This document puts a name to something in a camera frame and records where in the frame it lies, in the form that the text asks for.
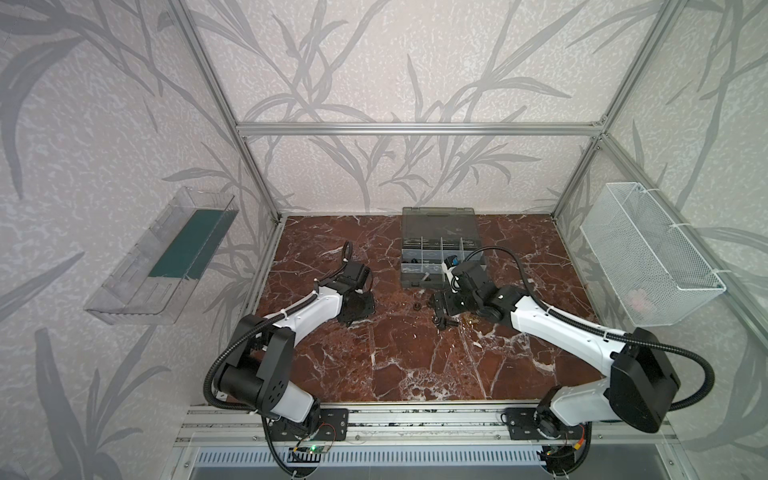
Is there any grey plastic organizer box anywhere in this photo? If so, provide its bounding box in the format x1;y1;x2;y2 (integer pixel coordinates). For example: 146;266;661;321
400;207;482;289

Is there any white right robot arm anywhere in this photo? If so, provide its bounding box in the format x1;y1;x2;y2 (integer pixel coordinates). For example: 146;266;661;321
428;286;680;439

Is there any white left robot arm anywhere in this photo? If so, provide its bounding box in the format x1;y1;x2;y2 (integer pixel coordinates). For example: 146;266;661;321
203;286;375;429

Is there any black screws pile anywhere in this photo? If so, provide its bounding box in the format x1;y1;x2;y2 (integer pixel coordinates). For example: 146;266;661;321
432;317;459;331

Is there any aluminium back crossbar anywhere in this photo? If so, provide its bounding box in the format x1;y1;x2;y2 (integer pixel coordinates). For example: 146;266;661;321
236;122;602;137

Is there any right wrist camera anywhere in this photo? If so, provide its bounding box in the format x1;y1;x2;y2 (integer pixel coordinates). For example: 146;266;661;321
442;256;493;295

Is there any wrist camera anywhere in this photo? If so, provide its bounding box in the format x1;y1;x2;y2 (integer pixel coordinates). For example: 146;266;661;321
335;260;371;294
442;256;493;295

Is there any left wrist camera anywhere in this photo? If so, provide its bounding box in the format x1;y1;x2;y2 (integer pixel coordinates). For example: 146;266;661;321
335;260;371;294

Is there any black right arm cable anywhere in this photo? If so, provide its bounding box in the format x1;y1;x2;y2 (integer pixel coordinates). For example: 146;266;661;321
461;245;716;412

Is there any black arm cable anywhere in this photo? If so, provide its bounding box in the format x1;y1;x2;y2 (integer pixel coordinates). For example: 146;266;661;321
202;299;313;412
461;245;716;412

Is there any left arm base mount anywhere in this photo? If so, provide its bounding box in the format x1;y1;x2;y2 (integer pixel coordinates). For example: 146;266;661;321
268;407;350;442

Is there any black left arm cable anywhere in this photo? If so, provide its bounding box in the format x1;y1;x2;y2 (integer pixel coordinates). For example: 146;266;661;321
202;299;313;412

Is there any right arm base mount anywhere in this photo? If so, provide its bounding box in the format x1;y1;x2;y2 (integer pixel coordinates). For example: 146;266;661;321
501;407;583;443

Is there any white wire mesh basket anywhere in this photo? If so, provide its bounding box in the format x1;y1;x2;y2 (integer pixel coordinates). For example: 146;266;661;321
580;182;727;327

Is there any clear plastic wall tray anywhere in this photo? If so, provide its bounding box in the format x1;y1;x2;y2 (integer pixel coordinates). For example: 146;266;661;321
84;187;239;326

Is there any aluminium front rail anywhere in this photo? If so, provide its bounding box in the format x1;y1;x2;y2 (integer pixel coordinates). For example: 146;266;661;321
173;403;679;448

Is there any aluminium frame post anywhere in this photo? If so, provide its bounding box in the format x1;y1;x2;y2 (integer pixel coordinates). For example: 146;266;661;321
551;1;687;219

